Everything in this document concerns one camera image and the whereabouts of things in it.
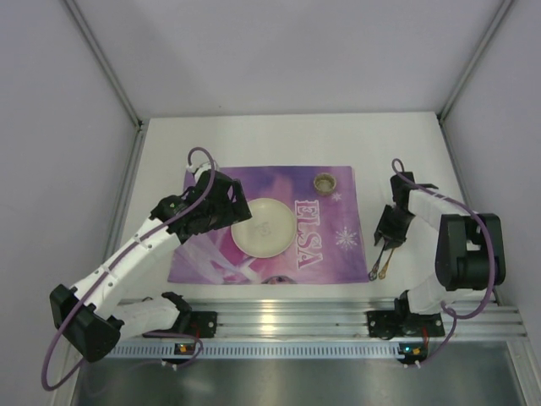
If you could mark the iridescent fork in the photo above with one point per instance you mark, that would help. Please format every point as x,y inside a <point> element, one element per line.
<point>375,268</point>

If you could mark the perforated cable duct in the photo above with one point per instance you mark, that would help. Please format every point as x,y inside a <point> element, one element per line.
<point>211,349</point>

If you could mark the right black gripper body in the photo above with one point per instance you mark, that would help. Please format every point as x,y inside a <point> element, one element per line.
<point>390,227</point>

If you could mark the cream round plate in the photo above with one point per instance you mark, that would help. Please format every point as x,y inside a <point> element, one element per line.
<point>269,232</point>

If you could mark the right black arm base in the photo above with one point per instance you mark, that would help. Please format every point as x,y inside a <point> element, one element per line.
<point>388,324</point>

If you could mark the gold spoon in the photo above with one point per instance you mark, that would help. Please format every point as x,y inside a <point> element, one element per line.
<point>385,267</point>

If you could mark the speckled ceramic cup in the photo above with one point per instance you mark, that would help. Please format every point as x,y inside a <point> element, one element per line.
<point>324,184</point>

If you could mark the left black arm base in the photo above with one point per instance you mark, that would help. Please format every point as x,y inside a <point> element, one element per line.
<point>199,324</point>

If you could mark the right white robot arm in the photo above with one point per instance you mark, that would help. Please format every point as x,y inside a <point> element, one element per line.
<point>469,255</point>

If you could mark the purple Elsa placemat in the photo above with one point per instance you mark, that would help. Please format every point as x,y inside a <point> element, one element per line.
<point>328,245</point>

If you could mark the aluminium mounting rail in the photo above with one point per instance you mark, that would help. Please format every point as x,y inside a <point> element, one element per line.
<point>280,319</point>

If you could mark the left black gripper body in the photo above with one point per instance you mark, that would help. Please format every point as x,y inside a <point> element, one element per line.
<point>232,199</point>

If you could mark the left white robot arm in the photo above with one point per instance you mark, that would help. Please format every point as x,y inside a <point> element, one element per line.
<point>90,314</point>

